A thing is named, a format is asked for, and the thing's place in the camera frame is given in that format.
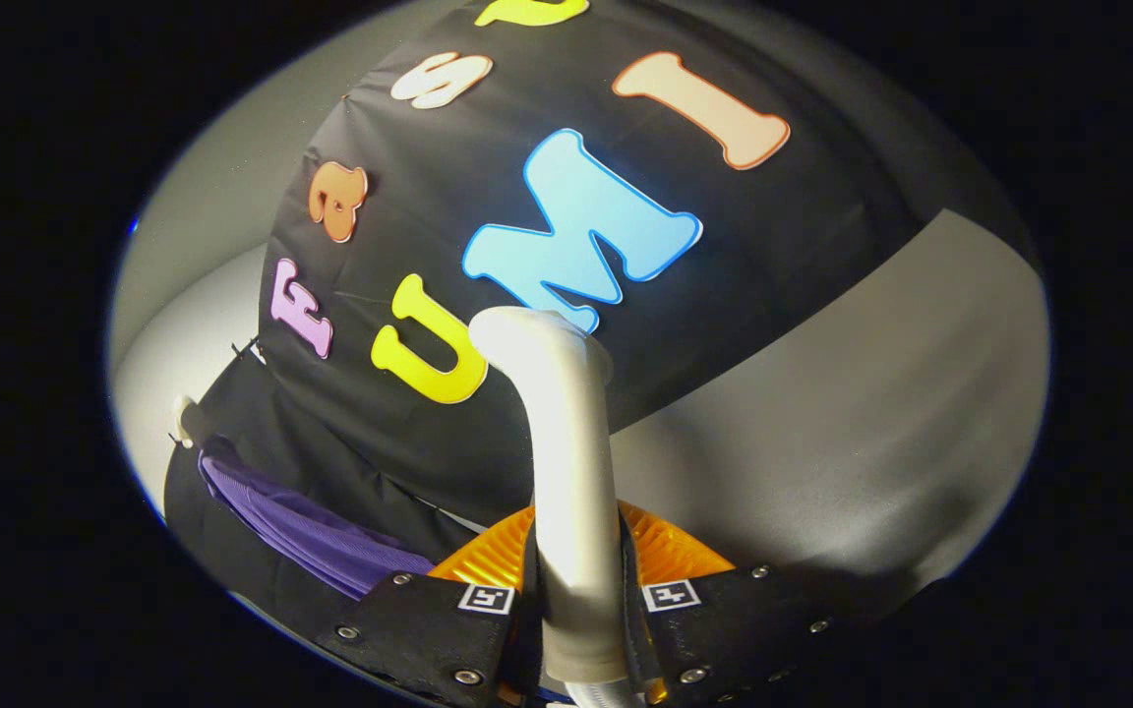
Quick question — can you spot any purple jacket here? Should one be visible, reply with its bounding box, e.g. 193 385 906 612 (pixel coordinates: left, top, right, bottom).
198 447 440 601

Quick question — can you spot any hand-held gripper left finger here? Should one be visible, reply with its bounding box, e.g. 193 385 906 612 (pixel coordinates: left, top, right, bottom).
316 505 543 708

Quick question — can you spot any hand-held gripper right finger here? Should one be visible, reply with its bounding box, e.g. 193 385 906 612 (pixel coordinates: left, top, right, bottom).
616 501 863 708

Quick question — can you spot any grey cabinet with black top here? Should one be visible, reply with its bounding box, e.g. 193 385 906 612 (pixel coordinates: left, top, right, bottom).
611 206 1054 630

